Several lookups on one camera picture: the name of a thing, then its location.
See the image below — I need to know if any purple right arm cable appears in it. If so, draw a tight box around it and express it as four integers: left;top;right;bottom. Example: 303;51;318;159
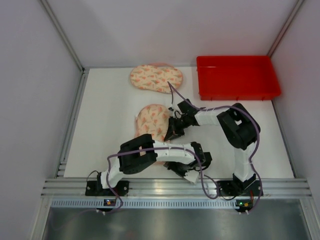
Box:
166;81;263;211

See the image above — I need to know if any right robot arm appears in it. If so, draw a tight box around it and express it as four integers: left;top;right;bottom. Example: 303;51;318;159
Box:
164;99;261;189

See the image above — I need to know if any red plastic tray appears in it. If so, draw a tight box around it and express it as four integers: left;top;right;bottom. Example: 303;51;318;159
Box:
196;55;282;101

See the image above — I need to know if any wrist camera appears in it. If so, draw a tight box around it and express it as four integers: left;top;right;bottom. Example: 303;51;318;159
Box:
168;100;183;119
183;171;200;185

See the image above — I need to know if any floral mesh laundry bag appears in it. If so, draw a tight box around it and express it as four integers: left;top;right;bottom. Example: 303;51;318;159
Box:
129;63;184;94

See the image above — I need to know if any slotted cable duct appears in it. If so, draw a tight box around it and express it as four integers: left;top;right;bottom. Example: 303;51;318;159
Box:
49;198;301;209

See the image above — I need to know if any aluminium front rail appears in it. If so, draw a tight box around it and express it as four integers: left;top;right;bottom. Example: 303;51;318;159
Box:
41;178;312;199

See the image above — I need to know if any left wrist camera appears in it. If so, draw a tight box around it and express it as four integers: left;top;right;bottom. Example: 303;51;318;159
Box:
183;171;200;185

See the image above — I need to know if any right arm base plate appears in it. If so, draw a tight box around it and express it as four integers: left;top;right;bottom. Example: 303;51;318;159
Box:
217;180;261;198

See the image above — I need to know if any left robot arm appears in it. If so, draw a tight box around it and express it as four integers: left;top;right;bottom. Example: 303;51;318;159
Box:
97;133;212;189

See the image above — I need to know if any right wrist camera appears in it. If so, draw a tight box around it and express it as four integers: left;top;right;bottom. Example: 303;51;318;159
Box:
168;100;183;119

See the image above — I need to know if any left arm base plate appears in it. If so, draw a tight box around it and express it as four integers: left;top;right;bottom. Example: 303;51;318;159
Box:
85;180;130;197

